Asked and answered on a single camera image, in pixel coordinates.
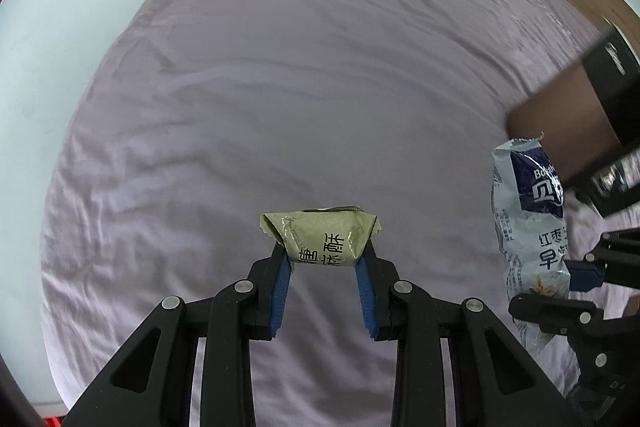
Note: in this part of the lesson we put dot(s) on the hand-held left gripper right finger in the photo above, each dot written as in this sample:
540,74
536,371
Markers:
366,297

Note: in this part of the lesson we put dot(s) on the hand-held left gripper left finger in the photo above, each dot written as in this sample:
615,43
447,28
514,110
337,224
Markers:
281,297

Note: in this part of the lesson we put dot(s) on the purple bed sheet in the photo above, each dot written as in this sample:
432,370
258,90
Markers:
300,82

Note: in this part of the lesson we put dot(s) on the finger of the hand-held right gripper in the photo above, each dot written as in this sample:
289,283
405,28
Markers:
585,278
550,309

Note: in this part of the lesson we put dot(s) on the beige snack packet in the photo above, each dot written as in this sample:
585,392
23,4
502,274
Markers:
325,237

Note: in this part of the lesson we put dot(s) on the blue and white cereal bag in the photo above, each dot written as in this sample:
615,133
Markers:
530,227

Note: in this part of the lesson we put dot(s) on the person's right forearm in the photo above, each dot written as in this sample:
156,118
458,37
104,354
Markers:
550,127

